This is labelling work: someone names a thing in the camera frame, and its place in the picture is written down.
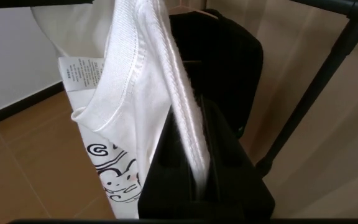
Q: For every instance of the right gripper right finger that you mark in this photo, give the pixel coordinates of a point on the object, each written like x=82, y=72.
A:
x=241, y=186

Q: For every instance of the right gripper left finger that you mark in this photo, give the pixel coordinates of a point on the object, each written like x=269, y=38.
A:
x=166, y=186

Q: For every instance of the white printed T-shirt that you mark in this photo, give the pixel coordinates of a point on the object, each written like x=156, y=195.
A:
x=129, y=93

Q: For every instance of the black shorts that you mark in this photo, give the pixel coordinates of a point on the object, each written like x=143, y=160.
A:
x=228, y=62

